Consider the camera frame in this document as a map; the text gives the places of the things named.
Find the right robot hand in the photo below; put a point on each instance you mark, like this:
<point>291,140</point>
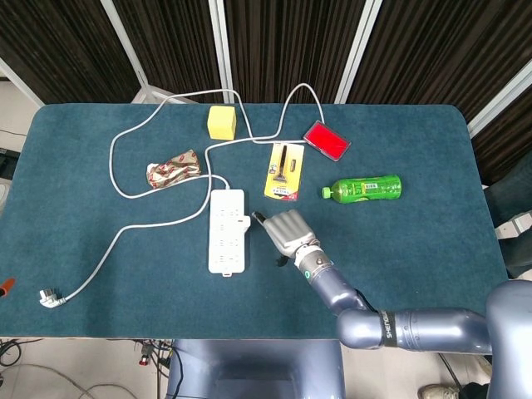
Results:
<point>291,232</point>

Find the yellow sponge cube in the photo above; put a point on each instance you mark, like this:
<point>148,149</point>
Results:
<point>222,124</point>

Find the gold red foil wrapper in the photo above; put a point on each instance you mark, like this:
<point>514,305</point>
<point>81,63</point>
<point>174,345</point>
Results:
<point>172,169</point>

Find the red button connector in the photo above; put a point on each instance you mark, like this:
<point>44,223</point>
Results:
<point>144,359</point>

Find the dark teal chair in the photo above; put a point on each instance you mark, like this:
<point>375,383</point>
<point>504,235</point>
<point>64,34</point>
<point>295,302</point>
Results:
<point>511,199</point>

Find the blue-grey robot torso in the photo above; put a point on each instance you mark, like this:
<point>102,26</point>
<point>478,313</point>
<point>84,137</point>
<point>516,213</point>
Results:
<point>249,370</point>

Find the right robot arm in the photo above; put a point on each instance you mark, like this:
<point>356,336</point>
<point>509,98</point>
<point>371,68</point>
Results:
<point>436,332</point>

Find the white power strip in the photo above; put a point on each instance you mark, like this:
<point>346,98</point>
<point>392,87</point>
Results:
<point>222,249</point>

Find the white power plug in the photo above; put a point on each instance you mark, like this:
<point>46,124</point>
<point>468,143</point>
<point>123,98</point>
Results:
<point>49,300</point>

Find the razor in yellow blister pack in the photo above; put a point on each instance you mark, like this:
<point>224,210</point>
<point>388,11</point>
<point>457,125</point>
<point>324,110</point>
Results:
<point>282,174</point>

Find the white shoe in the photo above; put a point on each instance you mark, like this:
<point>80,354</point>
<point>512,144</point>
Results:
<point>436,392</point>

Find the red ink pad case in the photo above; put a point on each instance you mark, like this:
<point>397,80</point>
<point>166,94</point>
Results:
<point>326,139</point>

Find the green drink bottle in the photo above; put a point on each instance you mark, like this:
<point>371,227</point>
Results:
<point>365,189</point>

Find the white cube charger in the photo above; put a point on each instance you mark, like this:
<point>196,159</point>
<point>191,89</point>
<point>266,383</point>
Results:
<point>245,222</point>

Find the teal table mat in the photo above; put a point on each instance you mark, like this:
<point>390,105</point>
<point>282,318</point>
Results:
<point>166,299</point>

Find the black box device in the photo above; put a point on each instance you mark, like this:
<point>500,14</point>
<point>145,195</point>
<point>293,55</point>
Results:
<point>6,164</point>

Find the white partition post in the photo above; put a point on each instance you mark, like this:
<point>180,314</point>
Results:
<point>21,84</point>
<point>126,43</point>
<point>360,41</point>
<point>498,103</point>
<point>220,41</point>

